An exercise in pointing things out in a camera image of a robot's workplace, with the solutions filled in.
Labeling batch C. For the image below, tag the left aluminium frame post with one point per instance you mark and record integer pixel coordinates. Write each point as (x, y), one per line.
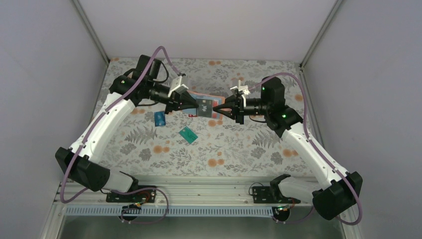
(88, 26)

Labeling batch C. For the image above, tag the black credit card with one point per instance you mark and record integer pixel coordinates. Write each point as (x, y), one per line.
(205, 108)

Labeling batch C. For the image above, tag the blue credit card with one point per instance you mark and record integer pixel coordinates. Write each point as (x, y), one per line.
(159, 119)

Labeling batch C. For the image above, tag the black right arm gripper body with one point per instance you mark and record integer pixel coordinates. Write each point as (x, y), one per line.
(239, 112)

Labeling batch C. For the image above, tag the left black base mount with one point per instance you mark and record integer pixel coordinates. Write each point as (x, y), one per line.
(132, 194)

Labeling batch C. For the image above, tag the floral patterned table mat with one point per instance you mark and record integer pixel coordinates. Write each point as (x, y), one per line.
(223, 147)

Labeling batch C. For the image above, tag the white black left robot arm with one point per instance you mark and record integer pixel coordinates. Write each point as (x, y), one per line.
(80, 161)

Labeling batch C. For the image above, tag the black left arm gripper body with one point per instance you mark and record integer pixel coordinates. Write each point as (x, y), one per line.
(172, 101)

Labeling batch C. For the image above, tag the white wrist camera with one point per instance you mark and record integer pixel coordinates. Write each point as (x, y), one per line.
(178, 85)
(240, 91)

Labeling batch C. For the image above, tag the pink leather card holder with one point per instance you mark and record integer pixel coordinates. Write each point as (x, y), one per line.
(217, 100)

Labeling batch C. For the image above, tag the teal credit card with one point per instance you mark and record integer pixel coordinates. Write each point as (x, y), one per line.
(188, 135)

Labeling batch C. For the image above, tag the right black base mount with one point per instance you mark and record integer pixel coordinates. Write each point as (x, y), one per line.
(271, 194)

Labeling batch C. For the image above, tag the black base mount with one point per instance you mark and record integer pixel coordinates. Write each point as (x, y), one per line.
(271, 194)
(132, 194)

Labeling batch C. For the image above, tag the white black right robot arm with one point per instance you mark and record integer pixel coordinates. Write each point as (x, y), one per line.
(336, 189)

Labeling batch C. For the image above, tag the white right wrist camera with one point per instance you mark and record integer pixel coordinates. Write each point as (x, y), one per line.
(240, 91)

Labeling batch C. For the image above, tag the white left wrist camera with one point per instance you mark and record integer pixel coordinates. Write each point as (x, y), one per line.
(178, 85)

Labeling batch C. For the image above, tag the aluminium frame post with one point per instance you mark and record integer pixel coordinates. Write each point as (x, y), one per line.
(321, 32)
(88, 26)

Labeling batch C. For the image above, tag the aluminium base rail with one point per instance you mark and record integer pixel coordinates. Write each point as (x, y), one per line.
(174, 196)

